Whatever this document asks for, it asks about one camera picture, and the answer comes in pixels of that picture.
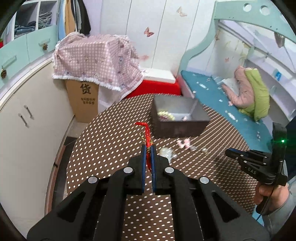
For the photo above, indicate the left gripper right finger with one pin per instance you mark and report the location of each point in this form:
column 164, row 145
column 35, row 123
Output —
column 167, row 180

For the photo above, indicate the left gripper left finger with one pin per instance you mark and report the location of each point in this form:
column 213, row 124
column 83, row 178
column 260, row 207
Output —
column 110, row 197

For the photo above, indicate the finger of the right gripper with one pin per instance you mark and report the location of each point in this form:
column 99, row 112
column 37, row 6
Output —
column 250, row 155

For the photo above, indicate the white jade pendant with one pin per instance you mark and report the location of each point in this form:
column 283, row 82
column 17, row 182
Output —
column 168, row 153

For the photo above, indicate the pearl earring gold stud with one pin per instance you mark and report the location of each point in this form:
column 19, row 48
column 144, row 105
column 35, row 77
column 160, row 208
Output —
column 204, row 150

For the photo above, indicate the pink cartoon keychain charm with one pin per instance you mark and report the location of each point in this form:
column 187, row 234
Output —
column 186, row 144

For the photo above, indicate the person's right hand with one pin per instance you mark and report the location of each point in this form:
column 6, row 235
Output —
column 278, row 195

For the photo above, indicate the teal candy print bedsheet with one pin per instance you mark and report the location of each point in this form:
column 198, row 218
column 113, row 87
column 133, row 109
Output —
column 208, row 92

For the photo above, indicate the brown polka dot tablecloth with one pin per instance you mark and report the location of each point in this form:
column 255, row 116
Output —
column 114, row 136

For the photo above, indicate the green jacket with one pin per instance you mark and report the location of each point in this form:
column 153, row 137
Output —
column 261, row 104

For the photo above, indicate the dark metal tin box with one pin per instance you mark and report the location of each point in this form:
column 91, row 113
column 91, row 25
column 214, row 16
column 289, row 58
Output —
column 177, row 117

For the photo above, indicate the red storage stool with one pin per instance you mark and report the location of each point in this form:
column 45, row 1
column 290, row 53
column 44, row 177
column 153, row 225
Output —
column 156, row 87

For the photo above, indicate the brown cardboard box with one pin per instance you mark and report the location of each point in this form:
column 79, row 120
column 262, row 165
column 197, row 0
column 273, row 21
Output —
column 83, row 97

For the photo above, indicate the white flat box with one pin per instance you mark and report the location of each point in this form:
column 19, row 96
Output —
column 158, row 75

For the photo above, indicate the white and teal wardrobe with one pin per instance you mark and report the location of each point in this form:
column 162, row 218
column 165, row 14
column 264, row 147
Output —
column 35, row 112

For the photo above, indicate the pink checkered cloth cover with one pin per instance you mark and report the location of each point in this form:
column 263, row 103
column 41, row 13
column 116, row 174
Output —
column 110, row 61

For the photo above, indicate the hanging clothes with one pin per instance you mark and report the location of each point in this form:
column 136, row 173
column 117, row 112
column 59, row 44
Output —
column 73, row 17

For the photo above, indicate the teal bed frame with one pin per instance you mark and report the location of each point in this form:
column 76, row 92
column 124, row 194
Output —
column 252, row 34

